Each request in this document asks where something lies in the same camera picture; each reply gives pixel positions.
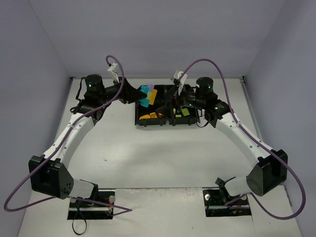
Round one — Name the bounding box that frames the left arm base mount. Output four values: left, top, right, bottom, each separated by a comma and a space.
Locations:
67, 190, 115, 220

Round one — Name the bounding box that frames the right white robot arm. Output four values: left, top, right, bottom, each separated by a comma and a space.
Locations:
164, 77, 288, 197

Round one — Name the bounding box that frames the orange rounded lego block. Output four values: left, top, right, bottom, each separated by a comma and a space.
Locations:
139, 115, 151, 120

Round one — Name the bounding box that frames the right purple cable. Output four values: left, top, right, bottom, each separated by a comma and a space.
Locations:
179, 58, 306, 220

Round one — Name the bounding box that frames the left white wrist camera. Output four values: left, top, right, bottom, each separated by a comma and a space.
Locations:
107, 63, 119, 82

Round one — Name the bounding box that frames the lavender lego brick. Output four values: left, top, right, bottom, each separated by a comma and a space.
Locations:
146, 83, 154, 92

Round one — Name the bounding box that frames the yellow orange lego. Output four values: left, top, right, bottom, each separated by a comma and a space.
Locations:
148, 89, 157, 105

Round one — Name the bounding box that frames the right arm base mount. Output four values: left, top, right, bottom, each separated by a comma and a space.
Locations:
202, 188, 252, 217

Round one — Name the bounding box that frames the turquoise lego block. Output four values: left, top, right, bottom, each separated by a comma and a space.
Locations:
138, 85, 152, 108

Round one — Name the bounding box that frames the orange square lego brick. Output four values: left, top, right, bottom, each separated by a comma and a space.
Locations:
150, 112, 158, 119

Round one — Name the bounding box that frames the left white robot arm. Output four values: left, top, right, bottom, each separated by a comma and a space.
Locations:
29, 74, 146, 199

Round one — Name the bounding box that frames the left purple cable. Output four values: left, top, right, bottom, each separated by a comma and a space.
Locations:
4, 55, 133, 218

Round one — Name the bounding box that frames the purple cable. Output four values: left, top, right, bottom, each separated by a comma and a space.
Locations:
4, 55, 133, 218
179, 58, 306, 220

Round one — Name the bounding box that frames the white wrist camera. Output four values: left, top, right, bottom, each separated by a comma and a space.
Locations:
173, 70, 188, 95
107, 63, 119, 82

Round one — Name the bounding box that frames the black four-compartment bin tray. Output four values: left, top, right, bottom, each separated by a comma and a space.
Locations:
134, 84, 199, 127

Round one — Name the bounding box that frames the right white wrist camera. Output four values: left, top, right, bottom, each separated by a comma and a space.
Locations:
173, 70, 188, 95

